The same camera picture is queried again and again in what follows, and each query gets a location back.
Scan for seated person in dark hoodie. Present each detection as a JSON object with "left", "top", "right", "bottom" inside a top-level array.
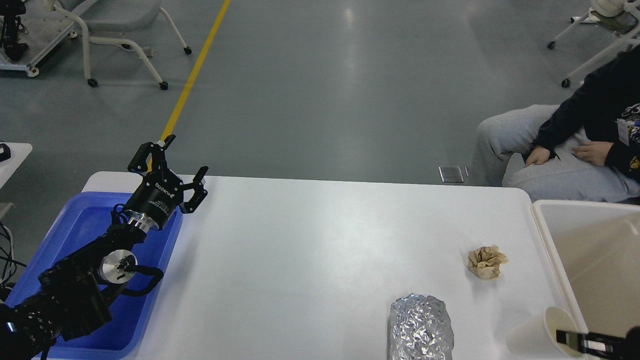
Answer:
[{"left": 466, "top": 47, "right": 640, "bottom": 203}]

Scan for white plastic bin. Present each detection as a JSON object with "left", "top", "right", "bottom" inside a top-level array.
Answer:
[{"left": 531, "top": 200, "right": 640, "bottom": 337}]

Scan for crumpled aluminium foil lump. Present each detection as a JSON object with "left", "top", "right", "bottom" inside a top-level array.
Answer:
[{"left": 388, "top": 293, "right": 455, "bottom": 360}]

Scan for white paper cup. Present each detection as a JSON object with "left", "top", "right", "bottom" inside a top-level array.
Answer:
[{"left": 505, "top": 306, "right": 585, "bottom": 360}]

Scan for metal floor plate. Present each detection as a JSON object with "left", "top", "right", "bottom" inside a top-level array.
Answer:
[{"left": 438, "top": 166, "right": 466, "bottom": 183}]

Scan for white side table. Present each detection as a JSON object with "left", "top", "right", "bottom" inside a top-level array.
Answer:
[{"left": 0, "top": 141, "right": 34, "bottom": 189}]

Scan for white wheeled chair left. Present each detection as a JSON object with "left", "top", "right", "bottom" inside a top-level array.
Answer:
[{"left": 44, "top": 0, "right": 192, "bottom": 91}]

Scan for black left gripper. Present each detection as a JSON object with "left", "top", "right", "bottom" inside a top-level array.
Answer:
[{"left": 123, "top": 134, "right": 210, "bottom": 232}]

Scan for white wheeled chair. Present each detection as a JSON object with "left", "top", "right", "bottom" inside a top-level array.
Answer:
[
  {"left": 546, "top": 0, "right": 640, "bottom": 89},
  {"left": 44, "top": 0, "right": 192, "bottom": 91}
]

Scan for black cables at left edge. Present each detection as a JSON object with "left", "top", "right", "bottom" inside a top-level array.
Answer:
[{"left": 0, "top": 222, "right": 28, "bottom": 301}]

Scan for white wheeled chair right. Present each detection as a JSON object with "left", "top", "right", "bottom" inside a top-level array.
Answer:
[{"left": 546, "top": 0, "right": 640, "bottom": 89}]

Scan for crumpled brown paper ball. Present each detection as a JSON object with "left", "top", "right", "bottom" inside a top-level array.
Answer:
[{"left": 467, "top": 244, "right": 510, "bottom": 280}]

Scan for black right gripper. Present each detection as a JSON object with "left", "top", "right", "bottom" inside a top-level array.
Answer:
[{"left": 555, "top": 326, "right": 640, "bottom": 360}]

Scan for aluminium frame stand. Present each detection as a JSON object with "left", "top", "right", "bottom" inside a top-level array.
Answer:
[{"left": 0, "top": 0, "right": 95, "bottom": 77}]

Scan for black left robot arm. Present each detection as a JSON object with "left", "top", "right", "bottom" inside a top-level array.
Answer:
[{"left": 1, "top": 134, "right": 209, "bottom": 360}]

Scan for blue plastic bin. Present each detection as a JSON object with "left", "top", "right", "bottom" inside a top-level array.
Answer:
[{"left": 1, "top": 192, "right": 182, "bottom": 360}]

